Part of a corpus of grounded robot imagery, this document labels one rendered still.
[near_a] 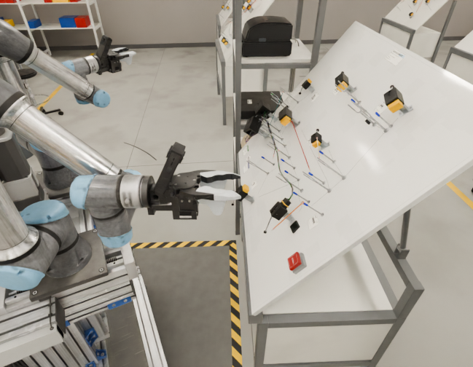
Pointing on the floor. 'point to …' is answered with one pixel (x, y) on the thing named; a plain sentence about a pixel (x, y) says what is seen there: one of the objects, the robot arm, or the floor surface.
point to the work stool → (30, 88)
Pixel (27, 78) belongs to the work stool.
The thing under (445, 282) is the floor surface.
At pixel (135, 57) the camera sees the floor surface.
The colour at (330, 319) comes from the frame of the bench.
